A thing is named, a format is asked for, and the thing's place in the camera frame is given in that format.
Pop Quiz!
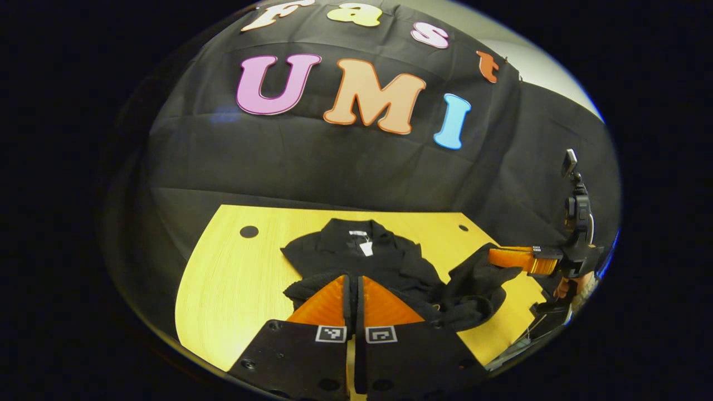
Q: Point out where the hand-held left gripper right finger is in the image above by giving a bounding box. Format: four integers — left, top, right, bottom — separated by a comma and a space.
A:
355, 275, 492, 401

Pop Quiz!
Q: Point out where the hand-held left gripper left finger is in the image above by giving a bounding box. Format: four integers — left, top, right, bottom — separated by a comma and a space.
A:
228, 274, 357, 401

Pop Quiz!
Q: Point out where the black button jacket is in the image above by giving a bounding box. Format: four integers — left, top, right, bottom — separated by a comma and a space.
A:
280, 218, 522, 334

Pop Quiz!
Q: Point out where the black backdrop cloth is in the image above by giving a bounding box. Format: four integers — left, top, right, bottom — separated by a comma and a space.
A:
103, 0, 622, 336

